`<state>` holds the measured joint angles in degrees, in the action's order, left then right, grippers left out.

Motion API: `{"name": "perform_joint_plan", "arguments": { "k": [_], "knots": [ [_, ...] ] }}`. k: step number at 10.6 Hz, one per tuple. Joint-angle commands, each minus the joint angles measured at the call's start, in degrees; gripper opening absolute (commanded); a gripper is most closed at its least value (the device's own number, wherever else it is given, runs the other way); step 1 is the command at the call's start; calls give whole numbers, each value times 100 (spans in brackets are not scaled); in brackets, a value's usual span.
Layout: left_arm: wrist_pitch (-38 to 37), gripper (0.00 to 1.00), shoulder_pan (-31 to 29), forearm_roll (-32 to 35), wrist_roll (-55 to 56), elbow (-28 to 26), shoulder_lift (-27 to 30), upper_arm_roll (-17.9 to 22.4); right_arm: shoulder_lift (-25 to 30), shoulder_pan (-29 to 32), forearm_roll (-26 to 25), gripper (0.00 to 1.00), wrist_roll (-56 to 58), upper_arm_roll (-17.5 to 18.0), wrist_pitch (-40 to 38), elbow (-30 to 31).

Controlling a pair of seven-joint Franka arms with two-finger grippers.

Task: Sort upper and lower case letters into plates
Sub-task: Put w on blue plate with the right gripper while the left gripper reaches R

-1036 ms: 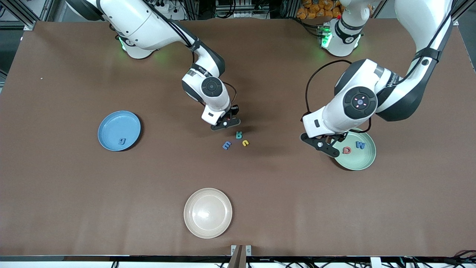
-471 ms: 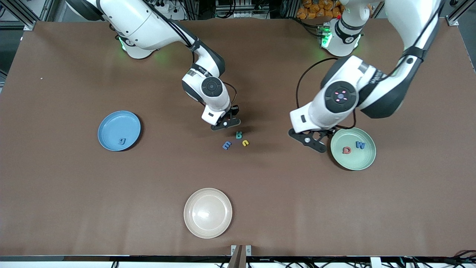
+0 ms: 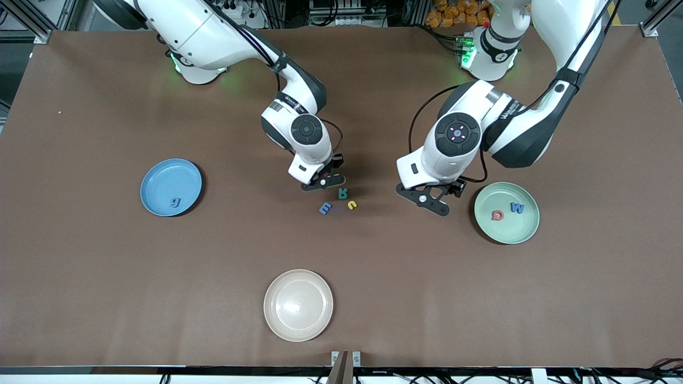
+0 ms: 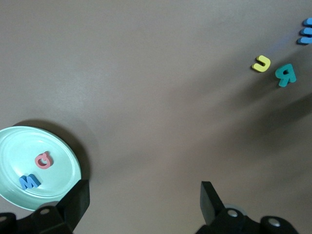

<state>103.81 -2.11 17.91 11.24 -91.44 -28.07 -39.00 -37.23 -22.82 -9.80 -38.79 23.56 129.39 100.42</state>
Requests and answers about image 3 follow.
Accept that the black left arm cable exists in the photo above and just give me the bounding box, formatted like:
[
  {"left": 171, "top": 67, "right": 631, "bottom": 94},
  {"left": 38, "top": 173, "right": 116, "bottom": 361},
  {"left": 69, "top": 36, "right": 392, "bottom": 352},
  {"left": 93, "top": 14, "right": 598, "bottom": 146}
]
[{"left": 408, "top": 0, "right": 611, "bottom": 186}]

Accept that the beige plate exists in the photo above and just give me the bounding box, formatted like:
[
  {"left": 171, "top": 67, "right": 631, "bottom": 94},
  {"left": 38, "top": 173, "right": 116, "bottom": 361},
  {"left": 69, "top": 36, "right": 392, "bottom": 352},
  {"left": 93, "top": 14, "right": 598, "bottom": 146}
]
[{"left": 263, "top": 269, "right": 335, "bottom": 342}]

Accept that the aluminium frame post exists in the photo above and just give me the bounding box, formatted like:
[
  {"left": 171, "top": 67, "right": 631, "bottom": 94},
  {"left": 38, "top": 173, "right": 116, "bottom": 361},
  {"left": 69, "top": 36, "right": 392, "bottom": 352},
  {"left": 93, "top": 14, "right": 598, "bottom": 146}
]
[
  {"left": 640, "top": 0, "right": 683, "bottom": 38},
  {"left": 0, "top": 0, "right": 54, "bottom": 44}
]

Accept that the pale green plate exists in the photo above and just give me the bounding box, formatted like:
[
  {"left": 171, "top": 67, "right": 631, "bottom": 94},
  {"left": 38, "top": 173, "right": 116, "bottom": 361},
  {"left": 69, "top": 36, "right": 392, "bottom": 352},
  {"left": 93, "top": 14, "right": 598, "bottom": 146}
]
[{"left": 474, "top": 182, "right": 541, "bottom": 245}]

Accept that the black arm base connector box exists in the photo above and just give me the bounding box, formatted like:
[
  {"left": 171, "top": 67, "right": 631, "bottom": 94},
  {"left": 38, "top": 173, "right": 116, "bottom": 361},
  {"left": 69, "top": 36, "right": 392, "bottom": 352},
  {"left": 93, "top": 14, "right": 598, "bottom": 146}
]
[{"left": 455, "top": 34, "right": 476, "bottom": 69}]

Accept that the black and red cable bundle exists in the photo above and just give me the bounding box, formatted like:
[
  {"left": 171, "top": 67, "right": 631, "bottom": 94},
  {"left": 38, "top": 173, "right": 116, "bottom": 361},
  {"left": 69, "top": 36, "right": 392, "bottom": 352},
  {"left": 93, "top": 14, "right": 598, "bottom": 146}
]
[{"left": 576, "top": 356, "right": 683, "bottom": 384}]

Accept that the dark equipment rack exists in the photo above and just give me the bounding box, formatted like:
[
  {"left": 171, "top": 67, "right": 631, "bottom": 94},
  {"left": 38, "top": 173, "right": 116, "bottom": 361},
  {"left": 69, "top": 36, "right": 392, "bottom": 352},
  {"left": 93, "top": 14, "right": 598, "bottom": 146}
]
[{"left": 277, "top": 0, "right": 427, "bottom": 28}]

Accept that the brown camera post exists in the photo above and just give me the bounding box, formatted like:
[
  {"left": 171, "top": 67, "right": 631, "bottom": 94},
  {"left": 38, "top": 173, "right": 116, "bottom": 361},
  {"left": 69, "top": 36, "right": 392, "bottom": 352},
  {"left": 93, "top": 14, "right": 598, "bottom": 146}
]
[{"left": 327, "top": 350, "right": 348, "bottom": 384}]

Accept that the blue plate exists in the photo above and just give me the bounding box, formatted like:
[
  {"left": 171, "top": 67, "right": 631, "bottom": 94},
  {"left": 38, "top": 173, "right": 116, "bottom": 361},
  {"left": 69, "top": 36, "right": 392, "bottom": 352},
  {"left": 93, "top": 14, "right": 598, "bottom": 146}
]
[{"left": 140, "top": 158, "right": 203, "bottom": 217}]

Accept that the pile of orange objects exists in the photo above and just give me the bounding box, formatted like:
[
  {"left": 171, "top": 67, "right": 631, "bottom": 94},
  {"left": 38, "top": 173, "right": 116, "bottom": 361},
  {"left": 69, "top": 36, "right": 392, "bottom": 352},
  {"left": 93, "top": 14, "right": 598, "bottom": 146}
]
[{"left": 425, "top": 0, "right": 493, "bottom": 28}]

